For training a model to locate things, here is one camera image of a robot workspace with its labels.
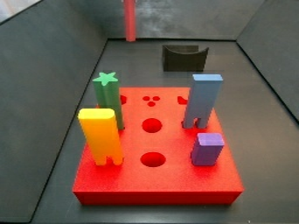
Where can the red hexagon peg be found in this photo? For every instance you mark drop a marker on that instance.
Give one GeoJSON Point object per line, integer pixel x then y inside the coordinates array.
{"type": "Point", "coordinates": [130, 14]}

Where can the red peg board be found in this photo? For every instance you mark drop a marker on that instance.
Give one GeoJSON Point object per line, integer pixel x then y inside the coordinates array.
{"type": "Point", "coordinates": [157, 175]}

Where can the yellow rounded peg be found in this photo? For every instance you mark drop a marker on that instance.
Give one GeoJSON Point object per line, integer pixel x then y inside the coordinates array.
{"type": "Point", "coordinates": [99, 125]}

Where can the green star peg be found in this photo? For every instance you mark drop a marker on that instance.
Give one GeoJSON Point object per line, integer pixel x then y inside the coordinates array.
{"type": "Point", "coordinates": [106, 85]}

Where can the blue rectangular peg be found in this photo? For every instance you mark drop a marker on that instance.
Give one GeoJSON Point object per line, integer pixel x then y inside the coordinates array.
{"type": "Point", "coordinates": [203, 94]}

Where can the purple square peg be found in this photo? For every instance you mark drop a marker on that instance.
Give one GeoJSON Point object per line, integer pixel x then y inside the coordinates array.
{"type": "Point", "coordinates": [206, 149]}

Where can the black curved holder block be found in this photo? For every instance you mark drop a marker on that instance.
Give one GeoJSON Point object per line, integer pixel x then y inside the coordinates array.
{"type": "Point", "coordinates": [185, 58]}

